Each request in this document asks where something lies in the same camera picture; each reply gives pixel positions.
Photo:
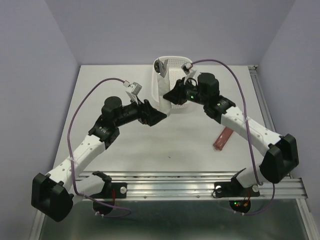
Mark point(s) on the aluminium right side rail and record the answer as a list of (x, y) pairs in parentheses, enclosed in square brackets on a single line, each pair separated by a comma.
[(265, 112)]

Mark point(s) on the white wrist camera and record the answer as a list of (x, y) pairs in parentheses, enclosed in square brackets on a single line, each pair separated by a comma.
[(132, 90), (188, 70)]

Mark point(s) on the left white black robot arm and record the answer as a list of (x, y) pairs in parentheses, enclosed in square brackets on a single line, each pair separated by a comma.
[(56, 192)]

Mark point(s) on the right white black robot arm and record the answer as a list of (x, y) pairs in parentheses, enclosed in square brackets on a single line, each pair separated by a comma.
[(280, 153)]

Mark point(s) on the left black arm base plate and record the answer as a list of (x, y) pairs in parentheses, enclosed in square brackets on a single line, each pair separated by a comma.
[(109, 194)]

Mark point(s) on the red plastic utensil tray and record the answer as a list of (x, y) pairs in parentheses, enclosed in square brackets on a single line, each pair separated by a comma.
[(222, 139)]

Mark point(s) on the green handled fork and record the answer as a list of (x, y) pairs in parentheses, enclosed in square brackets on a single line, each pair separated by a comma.
[(163, 65)]

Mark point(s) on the aluminium rail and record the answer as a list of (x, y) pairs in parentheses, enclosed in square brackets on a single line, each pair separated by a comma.
[(196, 186), (265, 112)]

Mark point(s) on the green handled spoon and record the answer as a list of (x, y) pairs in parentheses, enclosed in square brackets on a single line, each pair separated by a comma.
[(158, 66)]

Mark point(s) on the aluminium front rail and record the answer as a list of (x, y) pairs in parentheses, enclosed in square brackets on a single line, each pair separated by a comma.
[(196, 186)]

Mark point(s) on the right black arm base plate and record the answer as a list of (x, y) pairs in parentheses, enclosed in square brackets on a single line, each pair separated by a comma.
[(239, 198)]

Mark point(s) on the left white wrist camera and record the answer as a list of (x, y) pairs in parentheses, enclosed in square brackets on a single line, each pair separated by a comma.
[(132, 90)]

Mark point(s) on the white perforated plastic basket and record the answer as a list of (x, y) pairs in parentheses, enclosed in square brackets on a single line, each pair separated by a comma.
[(175, 72)]

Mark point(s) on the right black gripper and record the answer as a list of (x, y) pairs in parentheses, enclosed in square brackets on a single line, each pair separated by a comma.
[(175, 95)]

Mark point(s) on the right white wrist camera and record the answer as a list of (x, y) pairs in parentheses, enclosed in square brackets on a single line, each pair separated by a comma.
[(188, 70)]

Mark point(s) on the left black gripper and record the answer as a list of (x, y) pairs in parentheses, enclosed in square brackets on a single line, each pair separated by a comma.
[(147, 114)]

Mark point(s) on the white paper napkin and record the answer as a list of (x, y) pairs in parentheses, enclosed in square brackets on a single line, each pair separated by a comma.
[(163, 88)]

